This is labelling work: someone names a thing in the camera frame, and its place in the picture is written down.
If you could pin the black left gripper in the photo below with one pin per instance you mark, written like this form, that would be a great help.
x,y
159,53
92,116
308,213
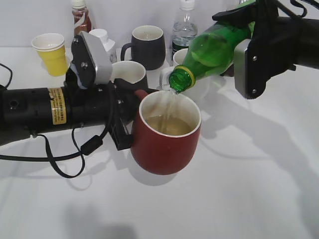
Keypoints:
x,y
114,105

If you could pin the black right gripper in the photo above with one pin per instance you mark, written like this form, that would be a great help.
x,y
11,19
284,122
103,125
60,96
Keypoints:
x,y
273,41

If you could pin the red ceramic mug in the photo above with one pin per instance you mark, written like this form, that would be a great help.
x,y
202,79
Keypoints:
x,y
159,153

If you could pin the green plastic soda bottle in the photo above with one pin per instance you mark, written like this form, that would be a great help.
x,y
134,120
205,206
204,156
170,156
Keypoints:
x,y
210,53

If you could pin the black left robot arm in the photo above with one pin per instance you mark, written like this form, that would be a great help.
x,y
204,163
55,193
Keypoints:
x,y
28,112

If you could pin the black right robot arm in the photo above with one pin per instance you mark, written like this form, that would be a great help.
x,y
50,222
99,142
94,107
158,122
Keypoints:
x,y
307,51

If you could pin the yellow paper cup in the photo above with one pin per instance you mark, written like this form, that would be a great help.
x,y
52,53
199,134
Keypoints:
x,y
50,48

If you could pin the clear water bottle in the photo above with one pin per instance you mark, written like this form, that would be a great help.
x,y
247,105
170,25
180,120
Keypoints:
x,y
184,29

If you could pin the black mug front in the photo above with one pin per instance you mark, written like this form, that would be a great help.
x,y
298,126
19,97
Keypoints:
x,y
130,71

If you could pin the white ceramic mug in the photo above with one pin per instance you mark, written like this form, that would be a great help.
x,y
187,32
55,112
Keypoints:
x,y
197,92

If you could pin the dark mug rear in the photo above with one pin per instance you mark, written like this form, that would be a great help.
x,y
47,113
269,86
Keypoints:
x,y
147,47

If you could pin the white yogurt drink bottle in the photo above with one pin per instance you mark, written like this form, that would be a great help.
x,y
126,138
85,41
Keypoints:
x,y
108,43

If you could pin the brown coffee drink bottle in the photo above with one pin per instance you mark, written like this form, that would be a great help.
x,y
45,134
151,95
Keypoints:
x,y
81,17

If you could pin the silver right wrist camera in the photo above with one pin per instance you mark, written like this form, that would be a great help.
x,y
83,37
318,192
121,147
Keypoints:
x,y
244,83

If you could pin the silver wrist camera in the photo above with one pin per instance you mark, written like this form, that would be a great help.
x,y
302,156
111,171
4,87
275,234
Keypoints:
x,y
244,83
91,63

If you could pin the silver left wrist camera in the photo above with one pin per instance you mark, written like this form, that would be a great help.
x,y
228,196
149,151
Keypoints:
x,y
91,63

